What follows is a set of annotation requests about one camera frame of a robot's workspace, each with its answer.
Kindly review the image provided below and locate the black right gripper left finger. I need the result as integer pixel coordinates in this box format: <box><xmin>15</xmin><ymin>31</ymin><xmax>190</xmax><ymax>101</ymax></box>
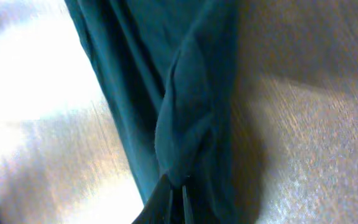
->
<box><xmin>132</xmin><ymin>174</ymin><xmax>173</xmax><ymax>224</ymax></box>

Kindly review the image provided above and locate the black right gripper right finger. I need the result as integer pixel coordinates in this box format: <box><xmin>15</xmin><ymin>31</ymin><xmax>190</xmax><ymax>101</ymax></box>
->
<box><xmin>182</xmin><ymin>185</ymin><xmax>195</xmax><ymax>224</ymax></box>

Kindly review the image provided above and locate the dark green t-shirt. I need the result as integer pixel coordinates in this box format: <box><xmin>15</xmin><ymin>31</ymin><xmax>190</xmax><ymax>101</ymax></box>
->
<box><xmin>66</xmin><ymin>0</ymin><xmax>257</xmax><ymax>223</ymax></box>

